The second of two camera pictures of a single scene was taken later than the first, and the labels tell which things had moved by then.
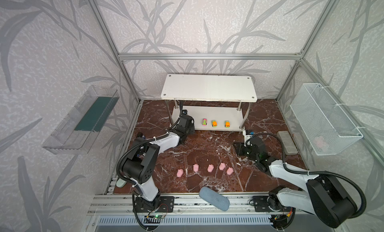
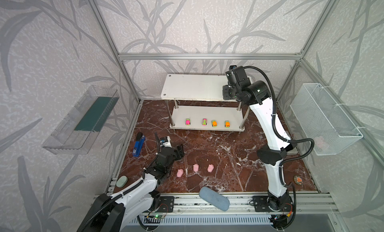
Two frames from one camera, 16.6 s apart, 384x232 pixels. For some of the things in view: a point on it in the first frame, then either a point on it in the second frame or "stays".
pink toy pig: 180,173 stays
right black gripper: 243,148 to 227,92
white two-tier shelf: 216,102 stays
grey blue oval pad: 217,200 stays
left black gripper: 186,121 to 167,148
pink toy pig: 210,168 stays
